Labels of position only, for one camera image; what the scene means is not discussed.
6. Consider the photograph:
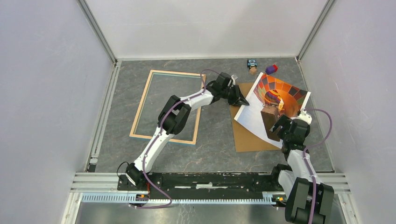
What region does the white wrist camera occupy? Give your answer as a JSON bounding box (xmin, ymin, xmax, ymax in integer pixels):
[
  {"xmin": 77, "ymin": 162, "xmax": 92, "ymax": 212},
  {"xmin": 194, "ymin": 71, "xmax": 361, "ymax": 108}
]
[
  {"xmin": 228, "ymin": 75, "xmax": 238, "ymax": 87},
  {"xmin": 297, "ymin": 109, "xmax": 312, "ymax": 125}
]

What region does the wooden picture frame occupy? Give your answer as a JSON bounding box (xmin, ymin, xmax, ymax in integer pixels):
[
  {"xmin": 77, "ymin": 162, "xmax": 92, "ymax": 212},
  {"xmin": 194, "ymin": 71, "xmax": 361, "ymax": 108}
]
[{"xmin": 129, "ymin": 70, "xmax": 205, "ymax": 140}]

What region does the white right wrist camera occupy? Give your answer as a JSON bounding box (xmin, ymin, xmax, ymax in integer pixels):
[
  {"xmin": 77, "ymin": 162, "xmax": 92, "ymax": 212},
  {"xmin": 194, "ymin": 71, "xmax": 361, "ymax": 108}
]
[{"xmin": 297, "ymin": 109, "xmax": 312, "ymax": 125}]

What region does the brown cardboard backing board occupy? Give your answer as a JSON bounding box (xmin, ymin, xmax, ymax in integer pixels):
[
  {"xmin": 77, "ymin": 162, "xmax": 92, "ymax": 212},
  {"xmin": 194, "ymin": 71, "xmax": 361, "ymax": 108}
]
[{"xmin": 229, "ymin": 82, "xmax": 282, "ymax": 153}]

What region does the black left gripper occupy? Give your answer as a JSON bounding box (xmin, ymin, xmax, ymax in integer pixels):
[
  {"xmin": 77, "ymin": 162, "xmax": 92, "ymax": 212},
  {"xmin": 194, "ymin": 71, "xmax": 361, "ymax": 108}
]
[{"xmin": 221, "ymin": 84, "xmax": 249, "ymax": 108}]

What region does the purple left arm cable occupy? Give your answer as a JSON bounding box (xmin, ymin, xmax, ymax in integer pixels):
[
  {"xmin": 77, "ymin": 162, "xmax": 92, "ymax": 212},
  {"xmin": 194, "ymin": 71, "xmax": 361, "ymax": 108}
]
[{"xmin": 130, "ymin": 69, "xmax": 221, "ymax": 210}]

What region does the small wooden cube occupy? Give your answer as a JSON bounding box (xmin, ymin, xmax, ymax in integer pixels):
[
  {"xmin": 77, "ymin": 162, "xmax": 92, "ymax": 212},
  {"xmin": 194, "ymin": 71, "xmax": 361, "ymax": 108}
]
[{"xmin": 249, "ymin": 67, "xmax": 257, "ymax": 75}]

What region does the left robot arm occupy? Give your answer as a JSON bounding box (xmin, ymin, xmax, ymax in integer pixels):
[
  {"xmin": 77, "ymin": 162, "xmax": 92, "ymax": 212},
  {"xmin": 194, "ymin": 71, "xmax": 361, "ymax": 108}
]
[{"xmin": 125, "ymin": 72, "xmax": 249, "ymax": 190}]

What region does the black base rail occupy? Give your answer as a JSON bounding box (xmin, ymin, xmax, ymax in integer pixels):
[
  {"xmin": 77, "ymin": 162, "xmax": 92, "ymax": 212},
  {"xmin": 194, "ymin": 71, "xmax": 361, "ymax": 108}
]
[{"xmin": 117, "ymin": 172, "xmax": 283, "ymax": 200}]

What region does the light blue toothed strip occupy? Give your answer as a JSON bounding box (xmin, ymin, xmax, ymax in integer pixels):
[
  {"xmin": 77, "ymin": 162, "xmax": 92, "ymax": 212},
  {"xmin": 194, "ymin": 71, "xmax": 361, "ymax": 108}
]
[{"xmin": 81, "ymin": 193, "xmax": 275, "ymax": 205}]

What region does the blue owl toy block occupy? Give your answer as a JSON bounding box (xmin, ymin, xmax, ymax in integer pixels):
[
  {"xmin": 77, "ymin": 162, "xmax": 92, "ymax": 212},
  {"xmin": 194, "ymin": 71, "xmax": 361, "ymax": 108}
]
[{"xmin": 247, "ymin": 59, "xmax": 257, "ymax": 69}]

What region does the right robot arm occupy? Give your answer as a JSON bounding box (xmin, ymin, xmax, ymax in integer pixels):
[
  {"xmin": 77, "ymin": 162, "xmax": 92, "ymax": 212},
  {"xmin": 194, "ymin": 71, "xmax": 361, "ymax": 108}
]
[{"xmin": 269, "ymin": 115, "xmax": 334, "ymax": 224}]

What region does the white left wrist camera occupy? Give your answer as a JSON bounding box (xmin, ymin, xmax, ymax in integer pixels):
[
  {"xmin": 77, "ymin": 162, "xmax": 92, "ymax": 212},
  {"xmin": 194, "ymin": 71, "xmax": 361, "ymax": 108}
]
[{"xmin": 228, "ymin": 75, "xmax": 238, "ymax": 87}]

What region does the purple and red block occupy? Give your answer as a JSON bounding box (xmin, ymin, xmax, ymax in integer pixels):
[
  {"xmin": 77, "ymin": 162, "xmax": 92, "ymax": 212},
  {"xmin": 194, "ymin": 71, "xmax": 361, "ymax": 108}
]
[{"xmin": 265, "ymin": 64, "xmax": 278, "ymax": 75}]

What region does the hot air balloon photo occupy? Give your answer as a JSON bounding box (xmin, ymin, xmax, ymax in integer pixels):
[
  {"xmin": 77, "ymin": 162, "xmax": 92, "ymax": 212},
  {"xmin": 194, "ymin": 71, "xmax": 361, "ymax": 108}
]
[{"xmin": 234, "ymin": 72, "xmax": 311, "ymax": 149}]

